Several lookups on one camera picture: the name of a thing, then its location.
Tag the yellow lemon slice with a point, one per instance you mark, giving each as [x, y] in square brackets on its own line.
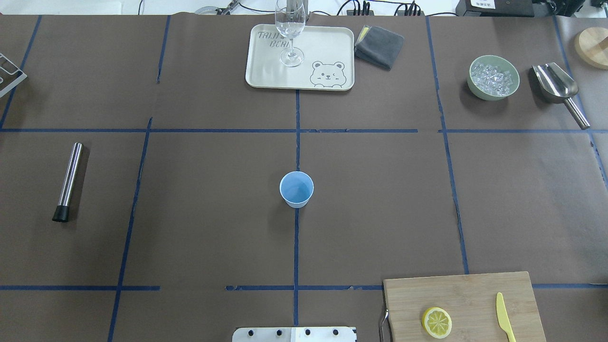
[436, 322]

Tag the steel muddler black tip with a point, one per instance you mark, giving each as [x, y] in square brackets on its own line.
[62, 209]

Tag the light blue plastic cup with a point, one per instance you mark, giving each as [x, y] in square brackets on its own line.
[296, 188]

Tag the cream bear print tray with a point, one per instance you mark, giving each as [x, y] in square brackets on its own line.
[328, 59]

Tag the folded grey cloth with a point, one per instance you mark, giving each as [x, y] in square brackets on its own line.
[378, 46]

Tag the clear wine glass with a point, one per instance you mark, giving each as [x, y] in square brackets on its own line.
[290, 20]

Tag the green bowl of ice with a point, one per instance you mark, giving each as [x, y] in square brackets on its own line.
[492, 78]

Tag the bamboo cutting board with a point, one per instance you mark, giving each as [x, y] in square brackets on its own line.
[470, 300]

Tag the yellow plastic knife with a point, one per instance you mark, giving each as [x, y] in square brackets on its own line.
[503, 318]

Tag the steel ice scoop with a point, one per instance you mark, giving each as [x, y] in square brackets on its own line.
[558, 87]

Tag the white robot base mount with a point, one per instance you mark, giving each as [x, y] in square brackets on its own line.
[295, 334]

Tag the white wire cup rack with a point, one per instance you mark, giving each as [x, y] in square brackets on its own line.
[10, 75]

